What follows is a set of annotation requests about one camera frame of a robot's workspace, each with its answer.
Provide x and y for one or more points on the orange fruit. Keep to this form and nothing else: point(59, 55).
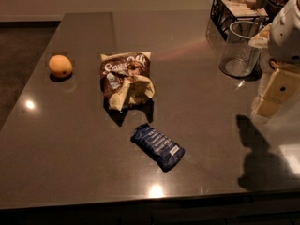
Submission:
point(60, 66)

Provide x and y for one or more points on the black wire basket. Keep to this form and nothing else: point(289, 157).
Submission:
point(225, 12)

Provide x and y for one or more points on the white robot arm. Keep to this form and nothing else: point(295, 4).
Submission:
point(282, 40)

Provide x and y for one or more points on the clear glass cup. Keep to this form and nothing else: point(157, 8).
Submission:
point(238, 58)

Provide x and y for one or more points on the brown chip bag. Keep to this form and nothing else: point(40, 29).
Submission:
point(125, 79)

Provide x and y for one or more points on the blue snack bar wrapper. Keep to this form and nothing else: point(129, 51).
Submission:
point(164, 151)

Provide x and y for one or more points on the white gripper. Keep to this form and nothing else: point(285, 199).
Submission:
point(285, 41)

